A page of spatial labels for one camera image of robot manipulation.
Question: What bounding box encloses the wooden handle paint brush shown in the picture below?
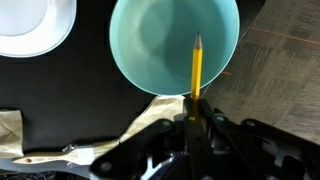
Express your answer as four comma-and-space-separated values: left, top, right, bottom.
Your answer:
12, 139, 121, 167

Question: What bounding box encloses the yellow pencil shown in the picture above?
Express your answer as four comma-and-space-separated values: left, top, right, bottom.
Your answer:
190, 31, 204, 102

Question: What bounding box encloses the large beige cloth bag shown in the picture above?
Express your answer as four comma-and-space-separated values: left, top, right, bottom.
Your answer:
0, 108, 25, 160

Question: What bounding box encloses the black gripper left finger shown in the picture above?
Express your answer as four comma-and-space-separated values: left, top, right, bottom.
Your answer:
89, 96, 214, 180

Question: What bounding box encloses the white round plate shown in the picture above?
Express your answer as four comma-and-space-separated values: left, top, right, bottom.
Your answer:
0, 0, 78, 59

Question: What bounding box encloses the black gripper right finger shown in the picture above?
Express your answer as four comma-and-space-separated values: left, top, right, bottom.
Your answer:
199, 98, 320, 180

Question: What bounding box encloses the small beige cloth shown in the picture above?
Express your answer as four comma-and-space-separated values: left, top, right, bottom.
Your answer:
118, 94, 187, 144

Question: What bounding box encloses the teal blue bowl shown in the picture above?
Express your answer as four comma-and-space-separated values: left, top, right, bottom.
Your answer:
109, 0, 241, 97

